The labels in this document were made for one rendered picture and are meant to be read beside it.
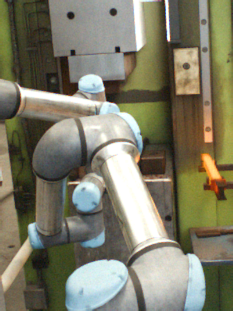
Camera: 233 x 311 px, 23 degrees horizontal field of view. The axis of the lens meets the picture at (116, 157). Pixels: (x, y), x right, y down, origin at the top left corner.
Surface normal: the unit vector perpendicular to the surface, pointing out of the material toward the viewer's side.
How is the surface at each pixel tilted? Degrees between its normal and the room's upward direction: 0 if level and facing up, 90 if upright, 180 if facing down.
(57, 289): 90
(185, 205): 90
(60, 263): 90
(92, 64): 90
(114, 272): 7
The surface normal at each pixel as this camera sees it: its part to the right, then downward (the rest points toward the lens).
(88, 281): -0.20, -0.94
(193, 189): -0.12, 0.25
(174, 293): 0.24, -0.16
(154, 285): 0.17, -0.48
